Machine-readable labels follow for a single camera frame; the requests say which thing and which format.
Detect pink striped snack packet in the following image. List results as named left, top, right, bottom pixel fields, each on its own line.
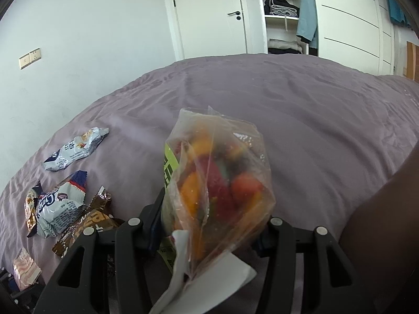
left=13, top=247, right=42, bottom=291

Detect brown oatmeal snack packet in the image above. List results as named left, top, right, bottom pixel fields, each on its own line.
left=52, top=186, right=120, bottom=258

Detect white blue cookie packet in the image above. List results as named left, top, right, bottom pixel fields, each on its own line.
left=36, top=170, right=87, bottom=238

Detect gold Danisa cookie packet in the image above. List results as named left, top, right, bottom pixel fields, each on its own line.
left=24, top=181, right=43, bottom=237

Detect white blue snack packet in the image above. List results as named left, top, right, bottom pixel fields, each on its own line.
left=43, top=127, right=110, bottom=172

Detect clear bag of colourful candy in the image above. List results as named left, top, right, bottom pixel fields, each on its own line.
left=148, top=105, right=278, bottom=314

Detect black and bronze canister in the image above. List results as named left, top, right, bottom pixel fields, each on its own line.
left=339, top=148, right=418, bottom=313

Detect purple bed sheet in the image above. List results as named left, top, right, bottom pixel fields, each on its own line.
left=0, top=52, right=419, bottom=314

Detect wooden headboard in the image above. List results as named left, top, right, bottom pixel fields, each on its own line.
left=406, top=42, right=419, bottom=83

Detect blue hanging garment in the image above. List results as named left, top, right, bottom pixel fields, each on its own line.
left=296, top=0, right=318, bottom=50

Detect white wardrobe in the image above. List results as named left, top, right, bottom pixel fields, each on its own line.
left=259, top=0, right=394, bottom=75

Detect white door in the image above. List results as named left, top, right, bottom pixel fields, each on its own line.
left=165, top=0, right=263, bottom=60

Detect teal curtain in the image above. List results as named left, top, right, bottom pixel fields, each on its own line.
left=387, top=0, right=411, bottom=29

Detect folded dark clothes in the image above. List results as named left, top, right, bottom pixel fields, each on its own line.
left=263, top=0, right=300, bottom=18

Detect wall light switch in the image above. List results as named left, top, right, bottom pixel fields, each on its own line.
left=19, top=48, right=41, bottom=70

